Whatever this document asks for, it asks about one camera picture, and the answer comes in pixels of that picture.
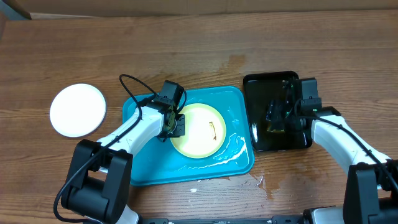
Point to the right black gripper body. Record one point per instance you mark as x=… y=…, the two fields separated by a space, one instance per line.
x=283 y=114

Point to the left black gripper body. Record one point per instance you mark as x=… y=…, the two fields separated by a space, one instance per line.
x=177 y=129

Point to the green yellow sponge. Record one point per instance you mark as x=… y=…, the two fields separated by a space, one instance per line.
x=275 y=128

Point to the yellow plate with stain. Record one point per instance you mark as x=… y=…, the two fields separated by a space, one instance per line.
x=205 y=131

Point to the white plate with stain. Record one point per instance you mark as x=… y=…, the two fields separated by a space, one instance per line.
x=77 y=110

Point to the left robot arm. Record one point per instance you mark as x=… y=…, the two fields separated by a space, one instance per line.
x=98 y=180

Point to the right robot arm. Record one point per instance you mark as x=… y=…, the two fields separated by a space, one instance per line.
x=371 y=186

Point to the black rectangular tray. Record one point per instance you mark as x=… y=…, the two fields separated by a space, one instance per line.
x=259 y=89

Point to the teal plastic tray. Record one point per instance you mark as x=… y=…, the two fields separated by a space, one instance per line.
x=159 y=162

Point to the cardboard backdrop panel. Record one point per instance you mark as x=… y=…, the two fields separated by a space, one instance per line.
x=24 y=9

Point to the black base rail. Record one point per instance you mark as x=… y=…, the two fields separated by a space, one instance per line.
x=278 y=219

